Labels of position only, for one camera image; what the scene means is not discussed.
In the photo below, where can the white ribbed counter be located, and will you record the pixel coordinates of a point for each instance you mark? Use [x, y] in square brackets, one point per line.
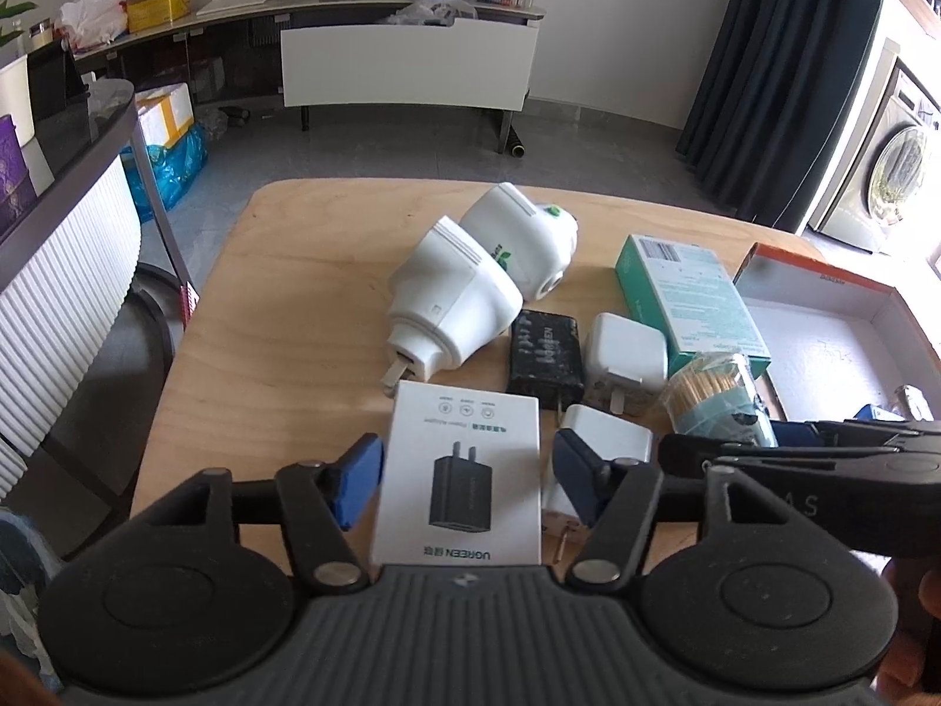
[71, 240]

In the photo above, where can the dark blue curtain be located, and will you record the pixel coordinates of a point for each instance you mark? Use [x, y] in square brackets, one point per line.
[773, 101]

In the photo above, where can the white charger box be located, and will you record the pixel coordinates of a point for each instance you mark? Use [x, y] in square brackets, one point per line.
[462, 482]

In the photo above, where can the left hand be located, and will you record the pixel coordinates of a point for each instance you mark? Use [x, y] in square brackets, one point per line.
[19, 687]

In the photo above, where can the silver washing machine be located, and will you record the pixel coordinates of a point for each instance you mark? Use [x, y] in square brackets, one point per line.
[884, 195]

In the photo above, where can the right hand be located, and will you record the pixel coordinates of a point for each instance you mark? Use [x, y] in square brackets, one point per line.
[908, 674]

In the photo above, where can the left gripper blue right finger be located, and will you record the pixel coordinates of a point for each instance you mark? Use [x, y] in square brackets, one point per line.
[584, 475]

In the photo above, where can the black charger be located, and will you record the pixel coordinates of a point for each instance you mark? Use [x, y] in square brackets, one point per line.
[545, 360]

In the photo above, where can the purple box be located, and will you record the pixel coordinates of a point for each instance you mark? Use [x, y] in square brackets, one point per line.
[14, 176]

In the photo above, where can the cardboard box on floor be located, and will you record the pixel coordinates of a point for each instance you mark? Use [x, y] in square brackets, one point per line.
[165, 114]

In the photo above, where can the yellow box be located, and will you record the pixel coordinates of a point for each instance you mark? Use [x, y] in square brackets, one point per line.
[148, 14]

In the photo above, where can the blue dental floss box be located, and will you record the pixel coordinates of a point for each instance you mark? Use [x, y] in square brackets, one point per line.
[873, 413]

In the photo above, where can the blue plastic bag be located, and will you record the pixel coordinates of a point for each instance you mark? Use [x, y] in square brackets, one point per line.
[175, 169]

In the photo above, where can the white usb charger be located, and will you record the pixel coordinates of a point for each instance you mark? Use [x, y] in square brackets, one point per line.
[613, 438]

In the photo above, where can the white plastic bag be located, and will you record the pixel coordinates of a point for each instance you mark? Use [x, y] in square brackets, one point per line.
[91, 23]

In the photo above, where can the white tv cabinet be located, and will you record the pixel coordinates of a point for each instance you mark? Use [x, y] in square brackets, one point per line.
[344, 52]

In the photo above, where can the white plug adapter green logo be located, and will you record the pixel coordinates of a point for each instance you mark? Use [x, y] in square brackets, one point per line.
[533, 242]

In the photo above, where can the teal cardboard box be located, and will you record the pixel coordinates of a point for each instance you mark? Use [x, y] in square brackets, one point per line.
[683, 291]

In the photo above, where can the leafy plant white pot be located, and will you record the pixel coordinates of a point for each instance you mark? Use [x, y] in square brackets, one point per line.
[15, 92]

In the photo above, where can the orange white cardboard tray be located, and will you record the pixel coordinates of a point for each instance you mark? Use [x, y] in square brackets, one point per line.
[838, 341]

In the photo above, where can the light blue toothpick jar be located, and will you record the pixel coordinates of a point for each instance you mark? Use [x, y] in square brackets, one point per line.
[715, 397]

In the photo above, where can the small white charger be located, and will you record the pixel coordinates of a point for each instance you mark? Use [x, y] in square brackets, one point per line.
[625, 365]

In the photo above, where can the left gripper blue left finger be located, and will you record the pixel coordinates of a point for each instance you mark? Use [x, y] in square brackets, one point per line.
[349, 483]

